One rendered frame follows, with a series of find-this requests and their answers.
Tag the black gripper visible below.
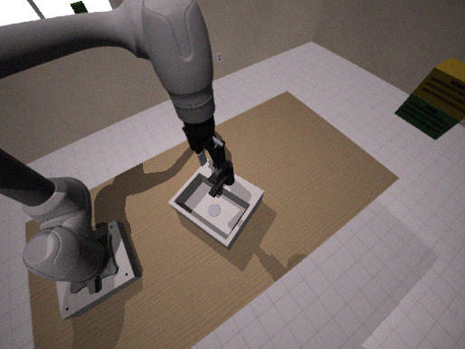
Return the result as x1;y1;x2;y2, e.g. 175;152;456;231
182;115;226;175

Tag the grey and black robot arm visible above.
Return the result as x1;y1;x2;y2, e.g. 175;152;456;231
0;0;215;294

